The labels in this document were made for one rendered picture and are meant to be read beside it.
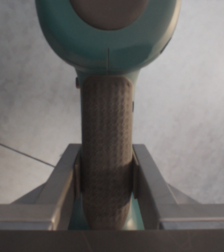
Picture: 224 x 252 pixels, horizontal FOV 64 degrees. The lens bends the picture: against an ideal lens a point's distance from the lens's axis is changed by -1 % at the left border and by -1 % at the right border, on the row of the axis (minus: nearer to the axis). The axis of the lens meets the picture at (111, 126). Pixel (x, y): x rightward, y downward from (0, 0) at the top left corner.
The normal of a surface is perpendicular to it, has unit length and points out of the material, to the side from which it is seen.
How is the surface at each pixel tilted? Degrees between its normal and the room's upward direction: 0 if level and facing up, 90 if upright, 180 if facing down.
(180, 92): 90
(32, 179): 90
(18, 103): 90
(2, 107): 90
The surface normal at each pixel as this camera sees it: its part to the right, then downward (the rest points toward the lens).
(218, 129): 0.02, 0.25
